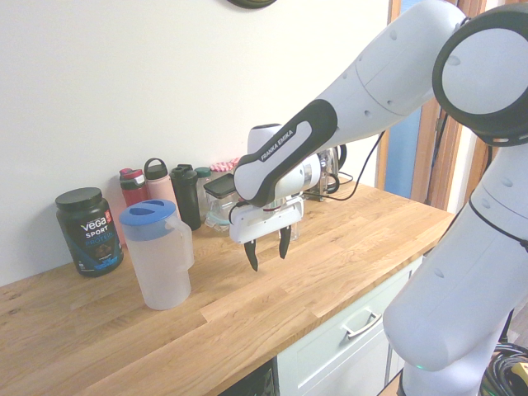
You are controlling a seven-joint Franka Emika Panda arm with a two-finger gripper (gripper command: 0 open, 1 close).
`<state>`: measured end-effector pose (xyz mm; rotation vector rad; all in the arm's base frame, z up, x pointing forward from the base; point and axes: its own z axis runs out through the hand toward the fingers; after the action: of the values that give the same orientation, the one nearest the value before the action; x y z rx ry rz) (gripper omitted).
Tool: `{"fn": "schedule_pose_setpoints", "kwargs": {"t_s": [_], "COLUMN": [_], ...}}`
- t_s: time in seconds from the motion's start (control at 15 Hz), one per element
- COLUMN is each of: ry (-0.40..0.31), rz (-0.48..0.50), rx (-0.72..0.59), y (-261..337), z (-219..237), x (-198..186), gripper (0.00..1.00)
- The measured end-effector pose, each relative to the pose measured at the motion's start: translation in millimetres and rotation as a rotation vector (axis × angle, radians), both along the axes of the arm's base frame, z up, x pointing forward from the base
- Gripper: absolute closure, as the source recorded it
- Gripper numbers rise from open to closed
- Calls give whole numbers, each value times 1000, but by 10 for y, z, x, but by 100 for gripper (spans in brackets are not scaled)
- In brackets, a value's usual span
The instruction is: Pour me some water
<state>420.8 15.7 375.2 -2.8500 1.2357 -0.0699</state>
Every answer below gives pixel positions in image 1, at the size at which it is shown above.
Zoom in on stainless steel electric kettle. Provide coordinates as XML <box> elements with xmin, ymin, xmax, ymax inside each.
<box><xmin>315</xmin><ymin>144</ymin><xmax>349</xmax><ymax>195</ymax></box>

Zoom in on red water bottle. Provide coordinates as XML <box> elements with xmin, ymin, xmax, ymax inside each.
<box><xmin>119</xmin><ymin>167</ymin><xmax>149</xmax><ymax>210</ymax></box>

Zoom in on pink bottle with black cap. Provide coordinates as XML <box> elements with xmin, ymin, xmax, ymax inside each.
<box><xmin>144</xmin><ymin>157</ymin><xmax>180</xmax><ymax>210</ymax></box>

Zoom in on wooden door with glass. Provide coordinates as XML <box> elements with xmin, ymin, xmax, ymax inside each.
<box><xmin>387</xmin><ymin>0</ymin><xmax>528</xmax><ymax>226</ymax></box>

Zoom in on black round wall object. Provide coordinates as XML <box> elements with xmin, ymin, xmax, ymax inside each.
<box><xmin>225</xmin><ymin>0</ymin><xmax>278</xmax><ymax>9</ymax></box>

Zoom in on black shaker bottle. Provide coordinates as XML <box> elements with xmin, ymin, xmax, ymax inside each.
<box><xmin>169</xmin><ymin>163</ymin><xmax>203</xmax><ymax>231</ymax></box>

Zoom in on translucent pitcher with blue lid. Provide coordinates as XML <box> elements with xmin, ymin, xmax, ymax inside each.
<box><xmin>118</xmin><ymin>198</ymin><xmax>196</xmax><ymax>311</ymax></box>

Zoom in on clear container black square lid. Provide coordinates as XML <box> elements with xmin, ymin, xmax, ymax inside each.
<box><xmin>203</xmin><ymin>172</ymin><xmax>238</xmax><ymax>216</ymax></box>

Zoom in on glass container teal clip lid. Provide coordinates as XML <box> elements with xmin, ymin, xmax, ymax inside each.
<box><xmin>205</xmin><ymin>205</ymin><xmax>233</xmax><ymax>234</ymax></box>

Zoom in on black Vega protein tub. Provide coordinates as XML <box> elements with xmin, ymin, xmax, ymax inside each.
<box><xmin>54</xmin><ymin>186</ymin><xmax>125</xmax><ymax>278</ymax></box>

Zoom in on black camera cable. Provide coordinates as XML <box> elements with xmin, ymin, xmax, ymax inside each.
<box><xmin>321</xmin><ymin>130</ymin><xmax>388</xmax><ymax>203</ymax></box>

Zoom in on jar with green lid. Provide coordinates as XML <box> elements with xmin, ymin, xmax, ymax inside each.
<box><xmin>194</xmin><ymin>166</ymin><xmax>214</xmax><ymax>224</ymax></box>

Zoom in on metal drawer handle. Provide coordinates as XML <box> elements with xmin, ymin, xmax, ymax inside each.
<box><xmin>341</xmin><ymin>309</ymin><xmax>383</xmax><ymax>340</ymax></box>

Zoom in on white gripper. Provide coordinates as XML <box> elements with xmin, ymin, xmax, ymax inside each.
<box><xmin>229</xmin><ymin>196</ymin><xmax>305</xmax><ymax>272</ymax></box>

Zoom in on pale green cabinet drawer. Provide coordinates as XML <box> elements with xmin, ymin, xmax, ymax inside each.
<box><xmin>275</xmin><ymin>257</ymin><xmax>425</xmax><ymax>396</ymax></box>

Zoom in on black dishwasher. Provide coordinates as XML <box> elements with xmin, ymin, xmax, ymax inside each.
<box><xmin>218</xmin><ymin>357</ymin><xmax>278</xmax><ymax>396</ymax></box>

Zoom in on jar with red checkered lid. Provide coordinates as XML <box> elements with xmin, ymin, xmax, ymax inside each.
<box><xmin>209</xmin><ymin>157</ymin><xmax>241</xmax><ymax>175</ymax></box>

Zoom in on coiled floor cables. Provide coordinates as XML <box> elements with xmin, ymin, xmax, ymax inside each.
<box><xmin>482</xmin><ymin>342</ymin><xmax>528</xmax><ymax>396</ymax></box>

